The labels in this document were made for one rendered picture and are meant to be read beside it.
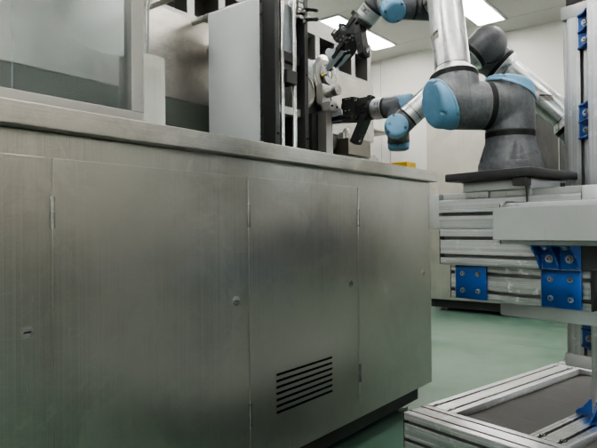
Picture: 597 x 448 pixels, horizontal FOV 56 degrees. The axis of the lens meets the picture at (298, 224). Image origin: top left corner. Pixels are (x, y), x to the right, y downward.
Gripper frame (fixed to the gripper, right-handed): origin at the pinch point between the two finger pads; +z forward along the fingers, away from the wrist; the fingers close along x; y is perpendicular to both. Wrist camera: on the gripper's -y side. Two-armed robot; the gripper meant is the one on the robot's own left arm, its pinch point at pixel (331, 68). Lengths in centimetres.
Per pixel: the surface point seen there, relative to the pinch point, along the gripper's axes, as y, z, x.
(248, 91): -3.9, 15.5, 34.0
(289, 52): -7.6, -3.2, 33.2
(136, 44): -27, -2, 97
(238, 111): -5.6, 22.8, 34.0
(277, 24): -3.8, -8.5, 40.5
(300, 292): -72, 31, 47
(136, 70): -31, 2, 97
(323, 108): -11.4, 10.1, 4.7
